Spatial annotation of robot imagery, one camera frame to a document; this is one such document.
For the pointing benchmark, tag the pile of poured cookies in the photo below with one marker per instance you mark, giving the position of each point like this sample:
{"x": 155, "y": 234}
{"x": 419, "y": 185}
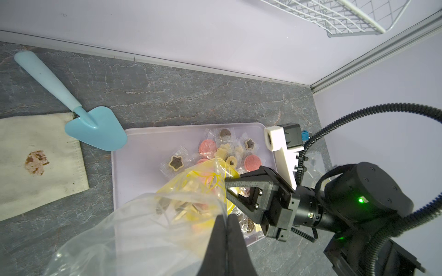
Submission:
{"x": 219, "y": 157}

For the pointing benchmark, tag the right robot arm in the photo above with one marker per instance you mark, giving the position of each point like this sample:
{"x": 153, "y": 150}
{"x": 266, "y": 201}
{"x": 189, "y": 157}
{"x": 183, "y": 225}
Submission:
{"x": 360, "y": 203}

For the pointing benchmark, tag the clear ziploc bag of cookies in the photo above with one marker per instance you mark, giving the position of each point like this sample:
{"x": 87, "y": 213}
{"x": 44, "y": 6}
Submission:
{"x": 315, "y": 167}

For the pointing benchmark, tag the ziploc bag with small cookies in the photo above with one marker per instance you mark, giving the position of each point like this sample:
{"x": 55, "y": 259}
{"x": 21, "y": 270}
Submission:
{"x": 165, "y": 233}

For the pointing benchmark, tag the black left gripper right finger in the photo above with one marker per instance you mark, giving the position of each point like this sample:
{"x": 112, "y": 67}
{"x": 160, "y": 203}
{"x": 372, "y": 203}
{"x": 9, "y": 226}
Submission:
{"x": 239, "y": 262}

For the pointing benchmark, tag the white wire wall shelf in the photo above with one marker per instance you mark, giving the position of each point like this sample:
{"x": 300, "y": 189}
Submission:
{"x": 342, "y": 18}

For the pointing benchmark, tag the cream gardening glove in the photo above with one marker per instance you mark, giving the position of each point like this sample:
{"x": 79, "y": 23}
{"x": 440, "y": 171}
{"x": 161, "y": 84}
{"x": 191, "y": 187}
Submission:
{"x": 40, "y": 163}

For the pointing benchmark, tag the lilac plastic tray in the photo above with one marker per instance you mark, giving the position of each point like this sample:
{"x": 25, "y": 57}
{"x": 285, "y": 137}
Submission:
{"x": 136, "y": 166}

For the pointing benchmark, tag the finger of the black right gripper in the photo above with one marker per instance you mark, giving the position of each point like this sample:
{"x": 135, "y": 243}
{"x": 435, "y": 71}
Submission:
{"x": 263, "y": 196}

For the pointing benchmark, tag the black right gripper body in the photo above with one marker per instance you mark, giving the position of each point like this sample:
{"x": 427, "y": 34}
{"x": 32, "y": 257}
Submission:
{"x": 300, "y": 213}

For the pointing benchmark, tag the light blue garden trowel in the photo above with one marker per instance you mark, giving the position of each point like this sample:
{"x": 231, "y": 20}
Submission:
{"x": 98, "y": 127}

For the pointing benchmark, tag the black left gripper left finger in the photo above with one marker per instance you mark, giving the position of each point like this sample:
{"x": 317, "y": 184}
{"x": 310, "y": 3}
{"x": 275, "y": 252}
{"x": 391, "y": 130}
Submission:
{"x": 215, "y": 259}

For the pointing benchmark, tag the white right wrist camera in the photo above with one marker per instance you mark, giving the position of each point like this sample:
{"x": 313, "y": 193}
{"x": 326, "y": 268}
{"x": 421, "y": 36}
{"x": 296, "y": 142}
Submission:
{"x": 285, "y": 142}

